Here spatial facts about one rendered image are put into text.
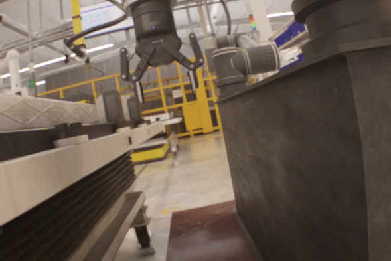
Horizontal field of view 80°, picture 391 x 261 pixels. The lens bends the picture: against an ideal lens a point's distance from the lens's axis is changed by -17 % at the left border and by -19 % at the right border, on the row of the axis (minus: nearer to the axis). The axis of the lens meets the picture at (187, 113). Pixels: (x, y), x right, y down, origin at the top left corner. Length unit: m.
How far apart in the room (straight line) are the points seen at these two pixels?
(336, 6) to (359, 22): 0.06
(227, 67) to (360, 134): 1.57
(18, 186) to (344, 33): 0.53
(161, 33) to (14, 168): 0.32
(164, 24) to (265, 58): 1.55
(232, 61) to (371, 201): 1.61
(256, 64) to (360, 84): 1.56
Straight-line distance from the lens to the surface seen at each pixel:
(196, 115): 10.91
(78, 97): 1.73
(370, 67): 0.47
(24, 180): 0.38
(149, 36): 0.50
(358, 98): 0.45
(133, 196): 1.89
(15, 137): 0.45
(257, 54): 1.98
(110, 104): 1.16
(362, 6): 0.54
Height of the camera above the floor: 0.85
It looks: level
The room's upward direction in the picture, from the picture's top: 11 degrees counter-clockwise
